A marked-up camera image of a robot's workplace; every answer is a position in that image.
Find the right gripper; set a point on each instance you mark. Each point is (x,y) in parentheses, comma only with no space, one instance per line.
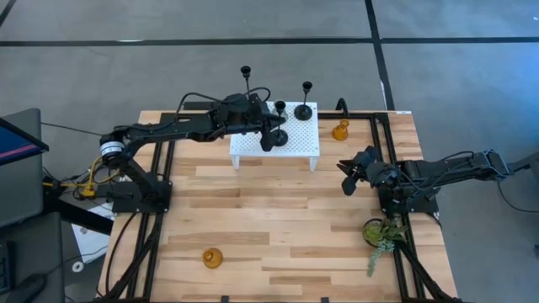
(365,157)

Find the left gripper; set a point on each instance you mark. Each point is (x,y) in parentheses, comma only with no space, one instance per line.
(242,118)

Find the short black metal candlestick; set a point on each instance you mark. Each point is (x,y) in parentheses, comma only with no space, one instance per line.
(303,113)

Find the amber glass candle holder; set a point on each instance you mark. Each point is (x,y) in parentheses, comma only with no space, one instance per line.
(212,258)
(339,133)

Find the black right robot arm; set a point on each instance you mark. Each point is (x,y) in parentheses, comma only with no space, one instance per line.
(455,166)

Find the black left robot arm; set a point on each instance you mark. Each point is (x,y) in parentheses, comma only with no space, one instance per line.
(168,130)

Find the white perforated metal shelf riser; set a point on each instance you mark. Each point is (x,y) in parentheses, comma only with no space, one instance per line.
(303,139)

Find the black hook clamp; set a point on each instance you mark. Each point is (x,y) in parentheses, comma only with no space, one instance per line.
(342,105)

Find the potted green succulent plant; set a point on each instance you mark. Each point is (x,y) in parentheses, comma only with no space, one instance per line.
(381,233)

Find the black power strip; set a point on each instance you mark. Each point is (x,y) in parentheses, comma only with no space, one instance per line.
(198,105)

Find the small white label sticker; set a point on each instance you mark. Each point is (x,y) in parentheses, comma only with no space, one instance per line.
(403,112)

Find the grey equipment base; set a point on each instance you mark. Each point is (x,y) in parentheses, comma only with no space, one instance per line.
(528,162)

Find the black stand crossbar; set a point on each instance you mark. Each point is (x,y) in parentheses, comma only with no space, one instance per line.
(76,214)

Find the white paper sheet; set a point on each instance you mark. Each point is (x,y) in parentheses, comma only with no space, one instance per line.
(90,244)

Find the white tape roll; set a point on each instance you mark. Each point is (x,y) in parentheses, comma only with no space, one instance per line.
(73,266)

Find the monitor with blue screen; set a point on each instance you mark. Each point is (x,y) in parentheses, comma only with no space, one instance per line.
(17,143)

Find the dark grey side desk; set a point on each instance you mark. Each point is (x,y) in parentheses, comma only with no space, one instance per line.
(38,235)

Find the black computer mouse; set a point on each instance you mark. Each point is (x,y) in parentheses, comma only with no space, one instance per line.
(25,288)

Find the black keyboard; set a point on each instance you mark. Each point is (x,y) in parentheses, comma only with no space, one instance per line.
(5,269)

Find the black metal table frame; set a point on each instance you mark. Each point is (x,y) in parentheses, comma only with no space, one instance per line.
(167,119)

